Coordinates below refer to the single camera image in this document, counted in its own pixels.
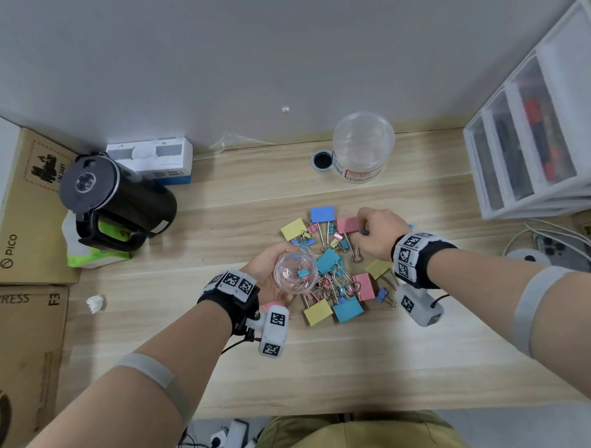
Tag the person's right hand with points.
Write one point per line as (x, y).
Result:
(383, 231)

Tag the person's left hand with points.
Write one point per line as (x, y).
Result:
(263, 272)

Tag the small clear plastic jar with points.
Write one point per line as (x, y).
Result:
(286, 277)

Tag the small teal binder clip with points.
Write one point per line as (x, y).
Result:
(303, 273)

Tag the large yellow binder clip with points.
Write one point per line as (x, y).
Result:
(293, 229)

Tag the pile of colourful binder clips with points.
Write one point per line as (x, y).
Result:
(322, 213)

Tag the large clear plastic jar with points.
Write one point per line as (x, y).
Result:
(365, 138)

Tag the person's left forearm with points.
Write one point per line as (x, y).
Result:
(184, 341)

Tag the person's right forearm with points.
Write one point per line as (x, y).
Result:
(475, 286)

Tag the person's olive trousers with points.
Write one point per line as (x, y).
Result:
(346, 434)

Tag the black left wristband with markers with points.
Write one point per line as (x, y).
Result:
(231, 304)

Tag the black wristband with markers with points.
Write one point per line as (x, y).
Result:
(434, 263)
(231, 304)

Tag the black right wristband with markers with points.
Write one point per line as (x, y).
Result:
(434, 263)

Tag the clear plastic wrapper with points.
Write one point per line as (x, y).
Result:
(235, 140)

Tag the black electric kettle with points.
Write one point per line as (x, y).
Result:
(138, 203)

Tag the white and blue box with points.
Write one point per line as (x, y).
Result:
(175, 157)

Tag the white game controller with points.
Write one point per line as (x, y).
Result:
(526, 256)

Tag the white plastic drawer unit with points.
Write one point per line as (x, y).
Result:
(531, 203)

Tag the white power strip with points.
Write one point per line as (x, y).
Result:
(235, 431)

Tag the crumpled white paper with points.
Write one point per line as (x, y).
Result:
(95, 304)

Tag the grey smartphone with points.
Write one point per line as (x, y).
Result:
(558, 251)

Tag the green tissue pack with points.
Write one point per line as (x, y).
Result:
(83, 258)

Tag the small brown cardboard box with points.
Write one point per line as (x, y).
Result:
(27, 221)

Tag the large brown cardboard box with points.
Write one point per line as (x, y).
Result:
(27, 369)

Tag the white cabinet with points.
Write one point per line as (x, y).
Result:
(5, 161)

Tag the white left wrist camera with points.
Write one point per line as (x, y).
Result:
(274, 332)

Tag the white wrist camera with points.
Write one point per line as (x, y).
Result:
(415, 304)
(274, 332)

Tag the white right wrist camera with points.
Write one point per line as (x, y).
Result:
(415, 304)

